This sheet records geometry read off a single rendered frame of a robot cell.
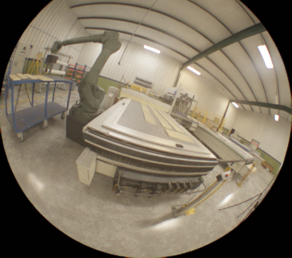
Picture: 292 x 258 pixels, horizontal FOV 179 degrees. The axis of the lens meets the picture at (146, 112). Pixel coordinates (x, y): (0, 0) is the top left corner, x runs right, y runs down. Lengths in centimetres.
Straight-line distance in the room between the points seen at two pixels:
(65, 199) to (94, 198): 38
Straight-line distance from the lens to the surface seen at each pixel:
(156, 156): 94
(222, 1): 508
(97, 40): 187
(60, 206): 140
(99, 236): 132
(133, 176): 105
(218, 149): 442
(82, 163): 89
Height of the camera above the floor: 132
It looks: 11 degrees down
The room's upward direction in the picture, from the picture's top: 22 degrees clockwise
